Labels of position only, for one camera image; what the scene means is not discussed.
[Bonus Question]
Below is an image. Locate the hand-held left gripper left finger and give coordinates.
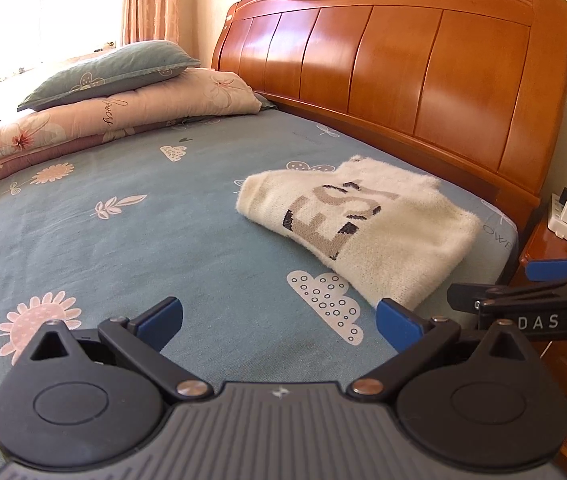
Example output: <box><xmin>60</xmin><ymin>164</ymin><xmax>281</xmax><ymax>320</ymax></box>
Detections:
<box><xmin>30</xmin><ymin>296</ymin><xmax>212</xmax><ymax>402</ymax></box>

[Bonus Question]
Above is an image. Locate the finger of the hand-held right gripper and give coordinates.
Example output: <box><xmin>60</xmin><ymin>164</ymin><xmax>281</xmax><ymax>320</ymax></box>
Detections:
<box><xmin>524</xmin><ymin>255</ymin><xmax>567</xmax><ymax>282</ymax></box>
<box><xmin>447</xmin><ymin>280</ymin><xmax>567</xmax><ymax>312</ymax></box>

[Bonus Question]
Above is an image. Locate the white power strip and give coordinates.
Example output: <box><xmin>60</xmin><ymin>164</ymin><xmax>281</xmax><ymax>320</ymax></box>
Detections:
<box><xmin>547</xmin><ymin>192</ymin><xmax>567</xmax><ymax>241</ymax></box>

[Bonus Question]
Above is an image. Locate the red striped curtain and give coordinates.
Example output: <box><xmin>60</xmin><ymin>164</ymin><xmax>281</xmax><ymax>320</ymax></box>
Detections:
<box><xmin>122</xmin><ymin>0</ymin><xmax>180</xmax><ymax>46</ymax></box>

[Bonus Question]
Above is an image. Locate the green floral pillow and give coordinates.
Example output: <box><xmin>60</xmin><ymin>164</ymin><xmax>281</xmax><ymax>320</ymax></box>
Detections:
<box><xmin>17</xmin><ymin>40</ymin><xmax>201</xmax><ymax>112</ymax></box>

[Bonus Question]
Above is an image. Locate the wooden nightstand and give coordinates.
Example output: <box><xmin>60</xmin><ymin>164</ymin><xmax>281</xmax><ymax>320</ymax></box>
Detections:
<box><xmin>511</xmin><ymin>210</ymin><xmax>567</xmax><ymax>471</ymax></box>

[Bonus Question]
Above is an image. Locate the wooden headboard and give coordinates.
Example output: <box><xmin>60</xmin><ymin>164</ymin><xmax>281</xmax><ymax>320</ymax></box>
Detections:
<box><xmin>212</xmin><ymin>0</ymin><xmax>567</xmax><ymax>221</ymax></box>

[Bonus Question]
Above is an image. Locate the cream knit sweater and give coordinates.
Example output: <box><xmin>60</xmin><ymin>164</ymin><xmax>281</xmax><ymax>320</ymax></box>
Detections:
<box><xmin>236</xmin><ymin>155</ymin><xmax>481</xmax><ymax>309</ymax></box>

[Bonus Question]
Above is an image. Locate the blue floral bed sheet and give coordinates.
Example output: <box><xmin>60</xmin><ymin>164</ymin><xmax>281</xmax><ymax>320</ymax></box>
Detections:
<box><xmin>0</xmin><ymin>107</ymin><xmax>519</xmax><ymax>480</ymax></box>

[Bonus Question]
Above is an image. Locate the pink floral folded quilt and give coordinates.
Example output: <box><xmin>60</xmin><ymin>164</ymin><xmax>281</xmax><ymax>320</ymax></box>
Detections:
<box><xmin>0</xmin><ymin>67</ymin><xmax>276</xmax><ymax>196</ymax></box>

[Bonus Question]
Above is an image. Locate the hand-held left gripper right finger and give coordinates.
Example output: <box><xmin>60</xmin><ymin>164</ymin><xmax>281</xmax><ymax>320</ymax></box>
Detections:
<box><xmin>348</xmin><ymin>298</ymin><xmax>533</xmax><ymax>403</ymax></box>

